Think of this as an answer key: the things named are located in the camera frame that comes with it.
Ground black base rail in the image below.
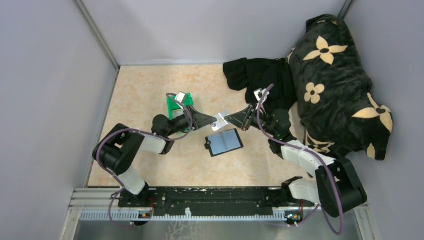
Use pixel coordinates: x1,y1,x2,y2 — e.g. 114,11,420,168
118,186,313,217

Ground green plastic bin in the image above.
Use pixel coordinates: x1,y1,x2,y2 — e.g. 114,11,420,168
166,92,194,120

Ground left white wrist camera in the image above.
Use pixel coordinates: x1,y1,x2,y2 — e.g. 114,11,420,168
175,91,187,104

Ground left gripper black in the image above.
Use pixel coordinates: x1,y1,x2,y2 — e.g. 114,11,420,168
165,103,216,137

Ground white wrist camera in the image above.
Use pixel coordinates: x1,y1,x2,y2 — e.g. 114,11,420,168
175,91,187,104
253,88,270,102

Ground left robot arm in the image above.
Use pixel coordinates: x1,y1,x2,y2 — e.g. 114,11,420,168
92,105,217,207

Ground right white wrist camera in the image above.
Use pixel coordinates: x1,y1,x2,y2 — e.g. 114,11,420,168
253,88,270,102

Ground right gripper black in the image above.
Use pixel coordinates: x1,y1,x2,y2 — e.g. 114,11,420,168
226,102,278,136

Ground black cloth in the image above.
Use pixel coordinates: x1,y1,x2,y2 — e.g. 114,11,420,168
223,58,297,114

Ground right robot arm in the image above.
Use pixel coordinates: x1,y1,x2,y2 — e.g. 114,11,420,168
224,105,368,218

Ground white VIP credit card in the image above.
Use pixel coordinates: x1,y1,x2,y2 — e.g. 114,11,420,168
211,110,229,132

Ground black floral blanket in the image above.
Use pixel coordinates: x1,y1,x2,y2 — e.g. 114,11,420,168
286,14,393,161

